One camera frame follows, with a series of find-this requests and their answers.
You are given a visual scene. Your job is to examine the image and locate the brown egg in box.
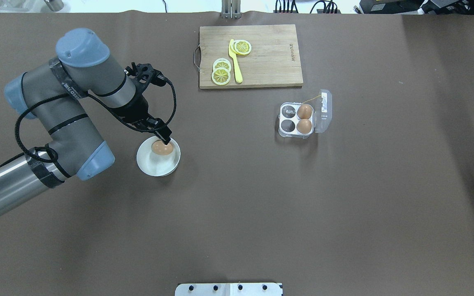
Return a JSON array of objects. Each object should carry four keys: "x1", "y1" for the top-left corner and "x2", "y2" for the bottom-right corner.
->
[
  {"x1": 296, "y1": 119, "x2": 313, "y2": 134},
  {"x1": 297, "y1": 104, "x2": 314, "y2": 120}
]

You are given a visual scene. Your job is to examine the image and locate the lemon slice near knife tip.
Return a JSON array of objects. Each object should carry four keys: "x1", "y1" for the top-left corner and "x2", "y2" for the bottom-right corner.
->
[{"x1": 232, "y1": 39, "x2": 252, "y2": 56}]

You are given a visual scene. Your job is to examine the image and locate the wooden cutting board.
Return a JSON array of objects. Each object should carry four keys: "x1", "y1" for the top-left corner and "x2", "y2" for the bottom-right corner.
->
[{"x1": 199, "y1": 24, "x2": 304, "y2": 89}]

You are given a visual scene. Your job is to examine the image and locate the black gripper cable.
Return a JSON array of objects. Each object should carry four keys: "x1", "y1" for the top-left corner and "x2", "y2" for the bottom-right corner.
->
[{"x1": 14, "y1": 74, "x2": 178, "y2": 165}]

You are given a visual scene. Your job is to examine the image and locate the clear plastic egg box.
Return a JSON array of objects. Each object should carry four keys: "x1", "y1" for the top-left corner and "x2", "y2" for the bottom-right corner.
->
[{"x1": 278, "y1": 89, "x2": 332, "y2": 139}]

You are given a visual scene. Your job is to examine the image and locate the brown egg from bowl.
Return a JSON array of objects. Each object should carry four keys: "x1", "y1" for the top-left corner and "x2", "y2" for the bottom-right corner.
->
[{"x1": 151, "y1": 140, "x2": 174, "y2": 157}]

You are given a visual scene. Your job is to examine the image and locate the white bowl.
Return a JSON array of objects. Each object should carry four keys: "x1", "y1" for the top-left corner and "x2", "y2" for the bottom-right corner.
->
[{"x1": 137, "y1": 136, "x2": 181, "y2": 177}]

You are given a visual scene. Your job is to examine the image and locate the brown egg in box rear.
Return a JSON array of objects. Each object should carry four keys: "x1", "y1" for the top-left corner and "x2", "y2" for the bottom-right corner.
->
[{"x1": 297, "y1": 104, "x2": 314, "y2": 120}]

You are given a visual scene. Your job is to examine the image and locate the brown egg in box front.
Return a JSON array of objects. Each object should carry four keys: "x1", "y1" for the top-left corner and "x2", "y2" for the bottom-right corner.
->
[{"x1": 296, "y1": 119, "x2": 313, "y2": 134}]

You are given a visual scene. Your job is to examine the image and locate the yellow plastic knife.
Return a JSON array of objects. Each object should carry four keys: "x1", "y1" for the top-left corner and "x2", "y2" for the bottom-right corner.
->
[{"x1": 228, "y1": 39, "x2": 243, "y2": 84}]

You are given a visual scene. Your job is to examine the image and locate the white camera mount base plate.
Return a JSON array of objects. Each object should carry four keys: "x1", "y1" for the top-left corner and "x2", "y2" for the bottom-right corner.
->
[{"x1": 174, "y1": 282, "x2": 283, "y2": 296}]

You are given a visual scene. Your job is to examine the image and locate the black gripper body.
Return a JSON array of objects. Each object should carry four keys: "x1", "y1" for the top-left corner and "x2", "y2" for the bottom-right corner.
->
[{"x1": 116, "y1": 63, "x2": 167, "y2": 131}]

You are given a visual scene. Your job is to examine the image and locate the upper lemon slice of pair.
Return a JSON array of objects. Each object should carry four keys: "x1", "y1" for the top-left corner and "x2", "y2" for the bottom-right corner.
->
[{"x1": 212, "y1": 58, "x2": 232, "y2": 71}]

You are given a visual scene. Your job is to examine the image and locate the aluminium frame post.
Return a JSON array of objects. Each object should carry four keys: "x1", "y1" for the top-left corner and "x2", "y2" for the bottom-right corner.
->
[{"x1": 221, "y1": 0, "x2": 242, "y2": 19}]

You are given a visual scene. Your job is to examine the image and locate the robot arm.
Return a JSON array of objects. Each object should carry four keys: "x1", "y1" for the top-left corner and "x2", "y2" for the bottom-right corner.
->
[{"x1": 0, "y1": 28, "x2": 177, "y2": 217}]

